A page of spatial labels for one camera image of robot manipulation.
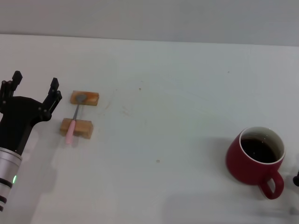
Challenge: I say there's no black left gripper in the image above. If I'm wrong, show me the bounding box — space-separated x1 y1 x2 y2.
0 71 63 156

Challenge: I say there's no red ceramic cup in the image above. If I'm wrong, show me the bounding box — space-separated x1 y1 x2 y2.
225 126 286 200

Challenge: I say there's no pink handled metal spoon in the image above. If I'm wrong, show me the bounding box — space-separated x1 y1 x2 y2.
65 94 88 145

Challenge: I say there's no dark coffee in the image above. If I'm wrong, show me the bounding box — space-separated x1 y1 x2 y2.
240 137 279 164

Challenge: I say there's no orange stained flat wooden block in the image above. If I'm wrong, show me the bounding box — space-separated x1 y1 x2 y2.
70 90 100 106

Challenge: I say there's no notched wooden block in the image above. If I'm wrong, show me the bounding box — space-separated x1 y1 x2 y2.
59 118 93 140

